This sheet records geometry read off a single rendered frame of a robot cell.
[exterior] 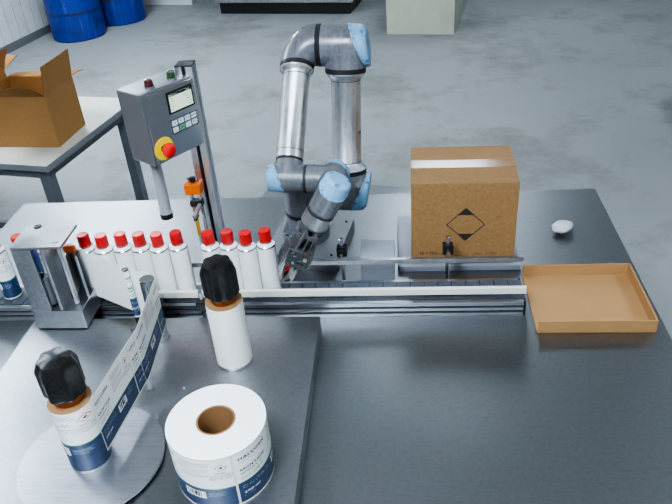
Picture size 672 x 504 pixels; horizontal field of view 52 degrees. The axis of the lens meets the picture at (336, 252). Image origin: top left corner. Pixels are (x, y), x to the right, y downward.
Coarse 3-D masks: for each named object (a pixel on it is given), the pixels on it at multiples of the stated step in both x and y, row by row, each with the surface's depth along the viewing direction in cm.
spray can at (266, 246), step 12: (264, 228) 187; (264, 240) 186; (264, 252) 187; (276, 252) 190; (264, 264) 190; (276, 264) 191; (264, 276) 192; (276, 276) 193; (264, 288) 195; (276, 288) 195
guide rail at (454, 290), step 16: (320, 288) 191; (336, 288) 191; (352, 288) 190; (368, 288) 190; (384, 288) 189; (400, 288) 189; (416, 288) 188; (432, 288) 188; (448, 288) 187; (464, 288) 187; (480, 288) 186; (496, 288) 186; (512, 288) 186
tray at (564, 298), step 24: (552, 264) 201; (576, 264) 200; (600, 264) 200; (624, 264) 199; (528, 288) 198; (552, 288) 198; (576, 288) 197; (600, 288) 196; (624, 288) 195; (552, 312) 189; (576, 312) 188; (600, 312) 187; (624, 312) 187; (648, 312) 184
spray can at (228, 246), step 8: (224, 232) 187; (232, 232) 187; (224, 240) 187; (232, 240) 188; (224, 248) 188; (232, 248) 188; (232, 256) 189; (240, 272) 193; (240, 280) 194; (240, 288) 195
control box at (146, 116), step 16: (160, 80) 174; (176, 80) 174; (192, 80) 177; (128, 96) 169; (144, 96) 168; (160, 96) 170; (128, 112) 172; (144, 112) 169; (160, 112) 172; (176, 112) 176; (128, 128) 176; (144, 128) 171; (160, 128) 173; (192, 128) 181; (144, 144) 175; (160, 144) 175; (176, 144) 179; (192, 144) 183; (144, 160) 178; (160, 160) 176
